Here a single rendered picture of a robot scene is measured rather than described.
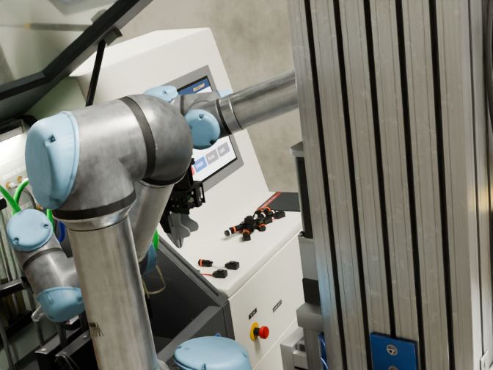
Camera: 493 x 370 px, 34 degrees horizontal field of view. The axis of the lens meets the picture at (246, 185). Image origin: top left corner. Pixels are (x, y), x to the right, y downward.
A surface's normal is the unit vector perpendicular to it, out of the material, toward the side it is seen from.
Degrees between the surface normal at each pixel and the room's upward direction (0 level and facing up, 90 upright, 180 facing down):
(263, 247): 0
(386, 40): 90
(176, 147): 106
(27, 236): 45
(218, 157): 76
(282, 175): 90
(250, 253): 0
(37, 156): 82
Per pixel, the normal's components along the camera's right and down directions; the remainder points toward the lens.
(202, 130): -0.07, 0.33
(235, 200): 0.82, -0.18
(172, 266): -0.46, 0.35
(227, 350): -0.02, -0.97
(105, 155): 0.55, 0.09
